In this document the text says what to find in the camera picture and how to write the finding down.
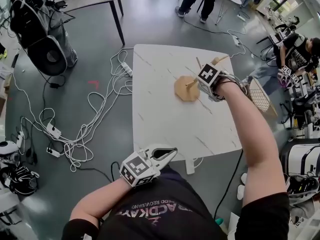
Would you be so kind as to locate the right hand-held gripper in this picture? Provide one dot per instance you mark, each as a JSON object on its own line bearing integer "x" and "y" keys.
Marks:
{"x": 208, "y": 74}

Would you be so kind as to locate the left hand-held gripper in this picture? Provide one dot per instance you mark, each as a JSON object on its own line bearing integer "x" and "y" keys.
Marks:
{"x": 136, "y": 167}

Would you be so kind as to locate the wooden mug tree stand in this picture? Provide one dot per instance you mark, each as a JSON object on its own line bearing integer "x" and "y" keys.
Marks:
{"x": 186, "y": 91}

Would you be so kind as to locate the person's left forearm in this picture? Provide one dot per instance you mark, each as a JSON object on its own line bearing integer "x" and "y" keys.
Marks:
{"x": 100, "y": 199}

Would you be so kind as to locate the person's right forearm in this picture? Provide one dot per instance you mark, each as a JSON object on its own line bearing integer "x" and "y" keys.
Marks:
{"x": 245, "y": 134}

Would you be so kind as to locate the white table leg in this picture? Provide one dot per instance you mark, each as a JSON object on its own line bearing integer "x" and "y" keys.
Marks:
{"x": 190, "y": 167}

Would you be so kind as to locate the white power strip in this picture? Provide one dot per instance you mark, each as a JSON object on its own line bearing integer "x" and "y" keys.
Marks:
{"x": 236, "y": 40}
{"x": 53, "y": 130}
{"x": 127, "y": 69}
{"x": 53, "y": 152}
{"x": 20, "y": 139}

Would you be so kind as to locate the person's black printed t-shirt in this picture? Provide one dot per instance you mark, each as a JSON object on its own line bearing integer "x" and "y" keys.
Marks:
{"x": 162, "y": 209}

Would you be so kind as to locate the purple hand-held device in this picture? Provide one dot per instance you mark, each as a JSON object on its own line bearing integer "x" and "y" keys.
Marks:
{"x": 285, "y": 79}

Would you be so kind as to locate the black office chair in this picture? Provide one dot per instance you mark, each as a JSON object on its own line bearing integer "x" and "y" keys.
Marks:
{"x": 300, "y": 106}

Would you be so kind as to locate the white black-striped case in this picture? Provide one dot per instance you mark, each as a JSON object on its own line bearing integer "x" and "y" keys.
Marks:
{"x": 297, "y": 159}

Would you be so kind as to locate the black and white patterned bag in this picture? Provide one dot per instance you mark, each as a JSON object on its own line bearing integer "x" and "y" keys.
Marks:
{"x": 20, "y": 180}

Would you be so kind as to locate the black hard-shell backpack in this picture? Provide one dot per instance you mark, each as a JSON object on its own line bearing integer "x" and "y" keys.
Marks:
{"x": 47, "y": 56}

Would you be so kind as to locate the white round device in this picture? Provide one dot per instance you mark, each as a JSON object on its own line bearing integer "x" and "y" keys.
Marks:
{"x": 7, "y": 150}

